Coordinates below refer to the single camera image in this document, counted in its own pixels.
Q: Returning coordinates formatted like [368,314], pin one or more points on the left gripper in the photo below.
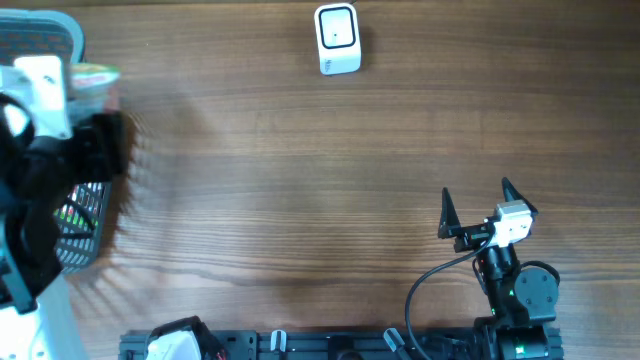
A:
[93,151]

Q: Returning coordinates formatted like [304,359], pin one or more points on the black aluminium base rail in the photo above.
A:
[185,339]

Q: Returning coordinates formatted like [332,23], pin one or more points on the green candy bag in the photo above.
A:
[82,208]

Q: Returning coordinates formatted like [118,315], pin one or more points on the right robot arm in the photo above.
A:
[522,295]

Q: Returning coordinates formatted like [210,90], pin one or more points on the white barcode scanner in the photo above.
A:
[338,39]

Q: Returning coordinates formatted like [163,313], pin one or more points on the cup noodles container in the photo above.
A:
[94,90]

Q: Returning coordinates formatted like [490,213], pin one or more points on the grey plastic mesh basket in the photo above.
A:
[49,32]

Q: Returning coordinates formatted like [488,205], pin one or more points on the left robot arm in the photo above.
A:
[38,174]

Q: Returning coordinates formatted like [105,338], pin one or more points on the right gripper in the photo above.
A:
[470,236]

